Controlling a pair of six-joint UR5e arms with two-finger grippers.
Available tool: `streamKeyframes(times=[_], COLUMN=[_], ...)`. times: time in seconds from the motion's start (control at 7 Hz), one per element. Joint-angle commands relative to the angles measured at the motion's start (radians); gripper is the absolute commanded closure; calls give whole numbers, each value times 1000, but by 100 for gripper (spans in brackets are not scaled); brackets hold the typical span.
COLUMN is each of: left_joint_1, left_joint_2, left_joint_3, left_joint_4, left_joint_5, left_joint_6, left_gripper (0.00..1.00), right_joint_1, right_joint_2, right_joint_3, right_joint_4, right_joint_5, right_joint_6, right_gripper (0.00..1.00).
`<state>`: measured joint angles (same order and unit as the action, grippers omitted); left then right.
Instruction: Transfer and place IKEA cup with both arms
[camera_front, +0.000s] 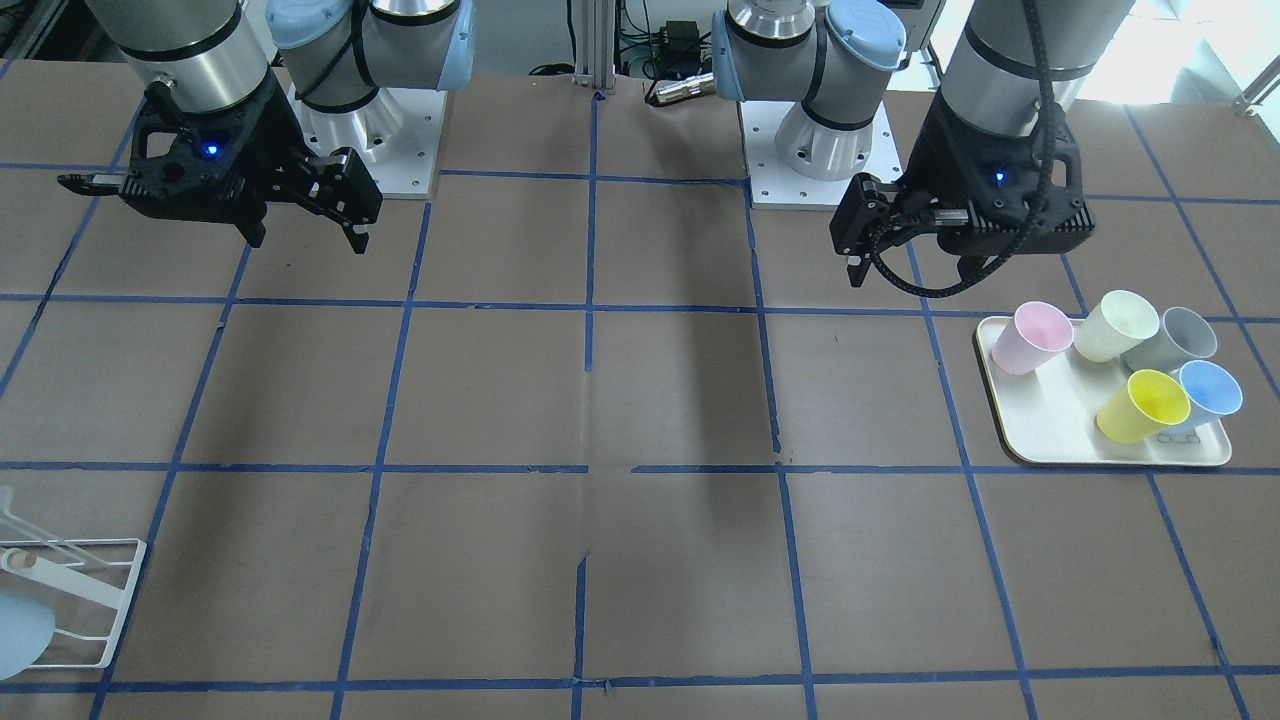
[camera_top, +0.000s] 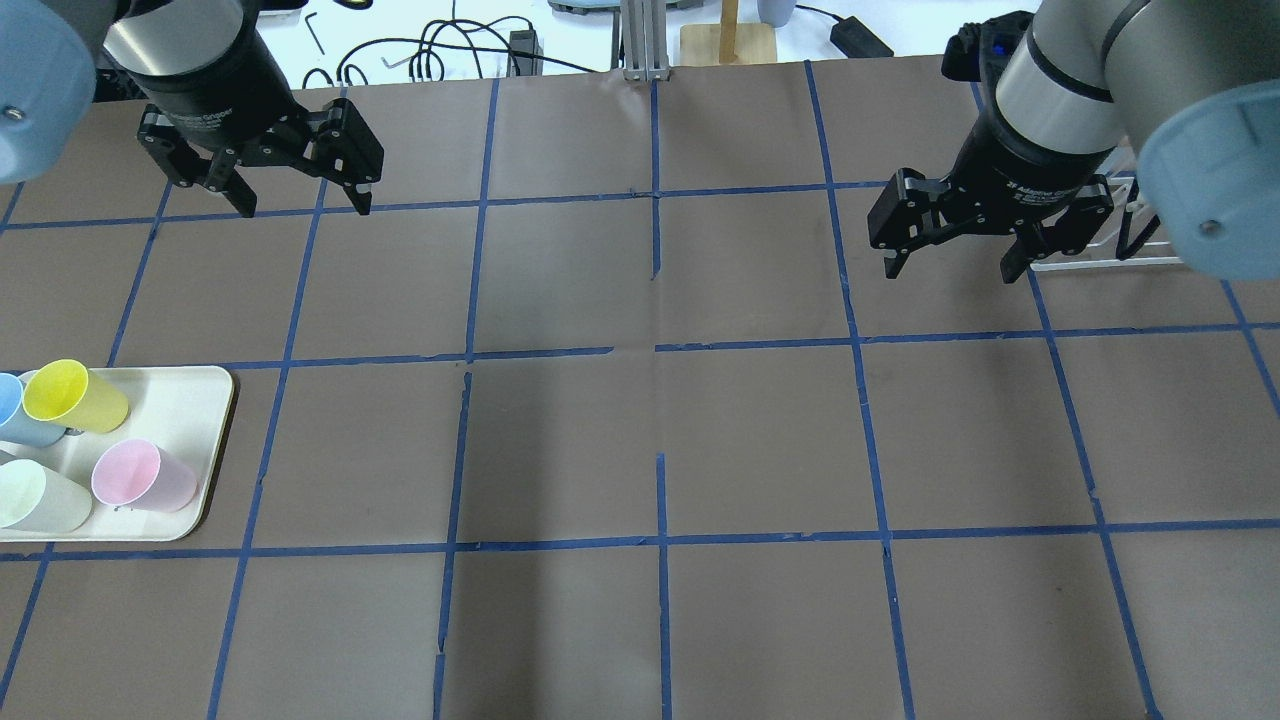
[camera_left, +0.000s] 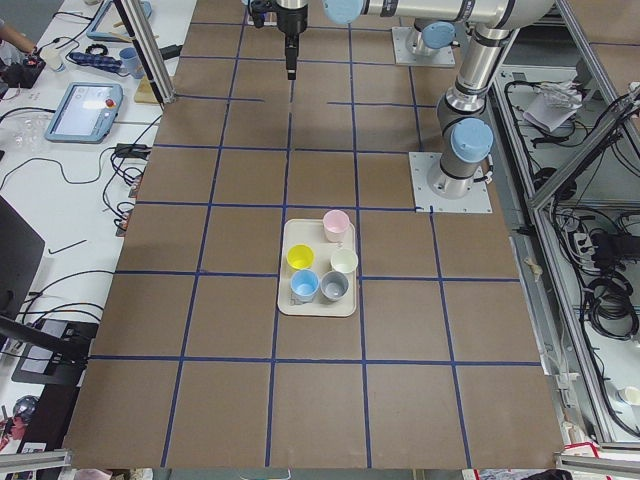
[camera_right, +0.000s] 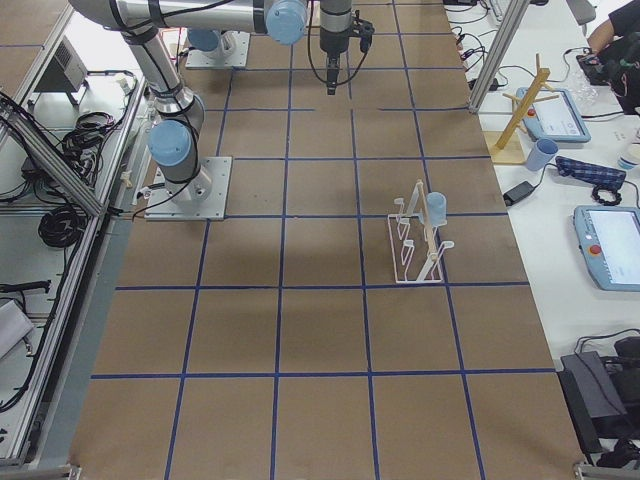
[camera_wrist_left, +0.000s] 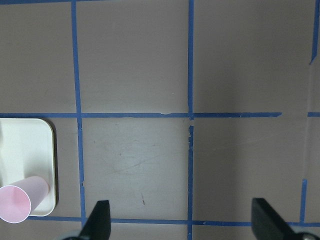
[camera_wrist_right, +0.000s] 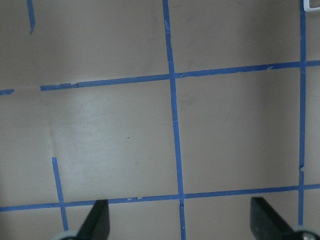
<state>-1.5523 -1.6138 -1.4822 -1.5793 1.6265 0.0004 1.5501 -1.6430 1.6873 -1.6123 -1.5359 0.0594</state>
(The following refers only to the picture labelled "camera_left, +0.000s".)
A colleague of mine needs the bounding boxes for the blue plastic cup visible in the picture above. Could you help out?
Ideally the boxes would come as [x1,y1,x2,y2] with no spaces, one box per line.
[290,269,320,304]

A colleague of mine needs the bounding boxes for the blue checkered cloth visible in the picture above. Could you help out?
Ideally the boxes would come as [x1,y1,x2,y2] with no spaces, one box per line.
[66,51,122,74]

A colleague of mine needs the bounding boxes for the wooden cup tree stand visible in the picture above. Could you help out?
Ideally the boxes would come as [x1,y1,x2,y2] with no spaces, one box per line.
[110,20,158,104]

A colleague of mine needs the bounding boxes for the aluminium frame post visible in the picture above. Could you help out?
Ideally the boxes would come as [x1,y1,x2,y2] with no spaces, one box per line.
[114,0,176,106]

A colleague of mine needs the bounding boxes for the black power adapter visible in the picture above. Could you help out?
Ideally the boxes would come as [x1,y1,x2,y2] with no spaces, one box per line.
[160,44,183,60]

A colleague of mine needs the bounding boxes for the cream plastic tray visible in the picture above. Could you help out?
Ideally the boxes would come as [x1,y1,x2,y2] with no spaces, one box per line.
[277,219,358,317]

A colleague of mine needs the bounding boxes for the yellow plastic cup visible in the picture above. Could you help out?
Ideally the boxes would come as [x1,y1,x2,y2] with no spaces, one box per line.
[286,244,315,273]

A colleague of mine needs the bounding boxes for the teach pendant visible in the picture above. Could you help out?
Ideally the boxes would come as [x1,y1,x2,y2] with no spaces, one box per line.
[86,1,130,42]
[44,82,123,144]

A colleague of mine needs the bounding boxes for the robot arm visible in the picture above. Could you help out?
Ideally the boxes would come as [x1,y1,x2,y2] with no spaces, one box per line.
[323,1,553,200]
[405,18,455,57]

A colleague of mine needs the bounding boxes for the pink plastic cup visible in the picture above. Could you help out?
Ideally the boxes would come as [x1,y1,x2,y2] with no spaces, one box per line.
[322,209,351,242]

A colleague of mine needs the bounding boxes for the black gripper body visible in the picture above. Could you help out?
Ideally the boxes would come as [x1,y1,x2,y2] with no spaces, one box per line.
[275,0,308,35]

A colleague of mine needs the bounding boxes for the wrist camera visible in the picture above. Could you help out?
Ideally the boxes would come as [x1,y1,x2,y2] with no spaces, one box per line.
[247,0,275,28]

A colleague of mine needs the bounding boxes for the grey plastic cup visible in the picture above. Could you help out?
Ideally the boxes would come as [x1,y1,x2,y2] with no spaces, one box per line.
[320,271,349,302]

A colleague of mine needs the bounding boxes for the blue cup on desk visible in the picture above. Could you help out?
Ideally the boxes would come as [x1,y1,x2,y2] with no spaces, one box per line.
[119,47,145,80]

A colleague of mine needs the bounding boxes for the far teach pendant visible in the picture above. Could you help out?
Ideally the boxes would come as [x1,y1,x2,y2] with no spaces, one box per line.
[86,1,130,42]

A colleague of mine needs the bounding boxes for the white plastic cup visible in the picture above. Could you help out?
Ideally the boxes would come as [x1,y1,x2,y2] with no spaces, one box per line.
[330,248,359,275]

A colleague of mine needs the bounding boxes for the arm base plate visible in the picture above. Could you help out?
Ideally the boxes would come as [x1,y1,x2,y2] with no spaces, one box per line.
[409,152,493,214]
[391,27,455,68]

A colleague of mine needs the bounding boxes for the near teach pendant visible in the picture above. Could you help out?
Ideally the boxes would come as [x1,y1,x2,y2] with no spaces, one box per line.
[44,82,123,144]

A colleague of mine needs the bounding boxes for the white paper cup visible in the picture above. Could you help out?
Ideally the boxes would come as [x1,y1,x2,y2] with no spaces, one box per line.
[40,46,66,73]

